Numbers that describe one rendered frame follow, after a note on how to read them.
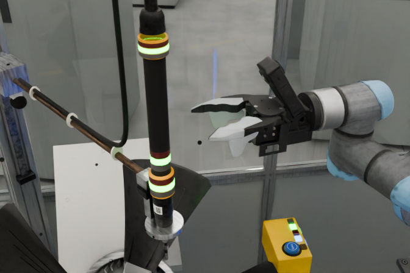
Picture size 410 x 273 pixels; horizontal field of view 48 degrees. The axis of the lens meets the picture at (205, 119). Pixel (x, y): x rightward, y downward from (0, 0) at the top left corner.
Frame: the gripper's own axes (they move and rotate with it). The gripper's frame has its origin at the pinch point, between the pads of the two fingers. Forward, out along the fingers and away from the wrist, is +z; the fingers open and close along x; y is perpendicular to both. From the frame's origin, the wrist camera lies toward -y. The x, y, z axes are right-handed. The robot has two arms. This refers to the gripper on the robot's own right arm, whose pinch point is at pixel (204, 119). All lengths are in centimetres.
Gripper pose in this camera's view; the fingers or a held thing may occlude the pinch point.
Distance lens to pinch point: 75.7
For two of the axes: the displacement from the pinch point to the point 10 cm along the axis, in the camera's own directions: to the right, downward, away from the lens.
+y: 0.0, 8.6, 5.1
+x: -3.2, -4.9, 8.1
